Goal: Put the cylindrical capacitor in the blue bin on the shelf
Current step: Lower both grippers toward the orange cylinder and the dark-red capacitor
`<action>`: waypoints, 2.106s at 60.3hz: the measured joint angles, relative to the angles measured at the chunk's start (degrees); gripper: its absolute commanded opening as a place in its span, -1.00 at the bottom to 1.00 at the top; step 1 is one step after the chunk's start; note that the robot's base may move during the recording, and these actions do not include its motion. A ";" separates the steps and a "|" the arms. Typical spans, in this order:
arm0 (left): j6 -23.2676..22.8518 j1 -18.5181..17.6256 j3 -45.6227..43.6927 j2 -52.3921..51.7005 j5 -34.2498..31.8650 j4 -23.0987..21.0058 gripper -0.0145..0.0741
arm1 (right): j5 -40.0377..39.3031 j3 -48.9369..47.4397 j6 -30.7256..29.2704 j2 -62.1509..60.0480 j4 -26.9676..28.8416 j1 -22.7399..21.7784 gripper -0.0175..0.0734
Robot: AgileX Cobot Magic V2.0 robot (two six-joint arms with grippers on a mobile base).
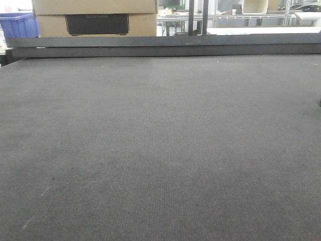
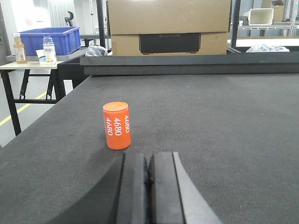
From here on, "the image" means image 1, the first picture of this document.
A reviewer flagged black vertical post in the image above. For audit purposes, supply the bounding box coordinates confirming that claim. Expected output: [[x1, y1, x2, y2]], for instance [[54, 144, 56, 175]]
[[188, 0, 195, 36], [202, 0, 209, 35]]

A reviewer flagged white background table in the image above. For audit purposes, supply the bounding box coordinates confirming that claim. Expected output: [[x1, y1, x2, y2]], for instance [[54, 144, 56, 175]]
[[207, 27, 320, 36]]

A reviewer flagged aluminium frame shelf background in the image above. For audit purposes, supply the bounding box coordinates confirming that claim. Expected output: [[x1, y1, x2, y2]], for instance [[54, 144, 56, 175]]
[[156, 13, 296, 28]]

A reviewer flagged blue plastic crate background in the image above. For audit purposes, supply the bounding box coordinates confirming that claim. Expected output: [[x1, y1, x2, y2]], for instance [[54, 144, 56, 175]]
[[1, 12, 40, 39]]

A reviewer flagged lower dark foam board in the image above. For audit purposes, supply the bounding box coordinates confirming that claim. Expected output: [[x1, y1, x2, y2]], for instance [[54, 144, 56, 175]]
[[13, 44, 320, 58]]

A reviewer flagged upper cardboard box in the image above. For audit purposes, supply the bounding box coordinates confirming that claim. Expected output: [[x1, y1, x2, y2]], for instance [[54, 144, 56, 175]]
[[32, 0, 157, 15]]

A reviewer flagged black vertical post left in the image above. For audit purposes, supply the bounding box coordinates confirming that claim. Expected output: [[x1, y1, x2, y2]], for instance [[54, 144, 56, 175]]
[[188, 0, 195, 36]]

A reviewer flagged black vertical post right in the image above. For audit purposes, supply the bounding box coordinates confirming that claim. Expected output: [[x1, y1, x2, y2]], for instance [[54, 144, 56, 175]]
[[202, 0, 209, 35]]

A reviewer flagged dark grey foam board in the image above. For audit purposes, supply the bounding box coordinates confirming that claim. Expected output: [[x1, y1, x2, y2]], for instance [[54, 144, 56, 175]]
[[6, 33, 320, 48]]

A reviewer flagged lower cardboard box with handle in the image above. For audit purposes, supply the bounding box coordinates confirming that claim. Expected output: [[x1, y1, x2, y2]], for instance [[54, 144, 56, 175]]
[[36, 14, 157, 37]]

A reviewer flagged beige box on shelf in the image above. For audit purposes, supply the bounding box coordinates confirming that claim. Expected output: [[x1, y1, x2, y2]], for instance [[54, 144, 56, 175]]
[[242, 0, 268, 15]]

